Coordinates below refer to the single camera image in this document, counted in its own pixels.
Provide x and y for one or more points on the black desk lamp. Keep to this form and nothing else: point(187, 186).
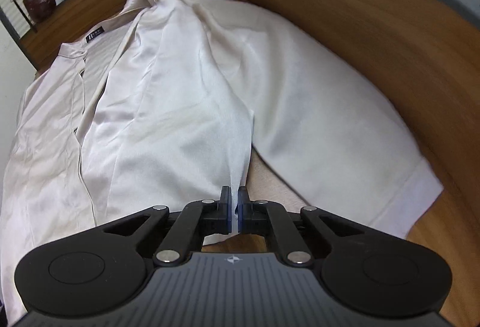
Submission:
point(24, 11)

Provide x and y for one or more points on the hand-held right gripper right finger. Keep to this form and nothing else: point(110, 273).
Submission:
point(242, 214)

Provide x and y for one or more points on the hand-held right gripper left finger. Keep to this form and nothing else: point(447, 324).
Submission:
point(226, 214)

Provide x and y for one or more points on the cream satin shirt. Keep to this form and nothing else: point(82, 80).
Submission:
point(168, 86)

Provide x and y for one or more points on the dark red pot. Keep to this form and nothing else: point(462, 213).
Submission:
point(39, 4)

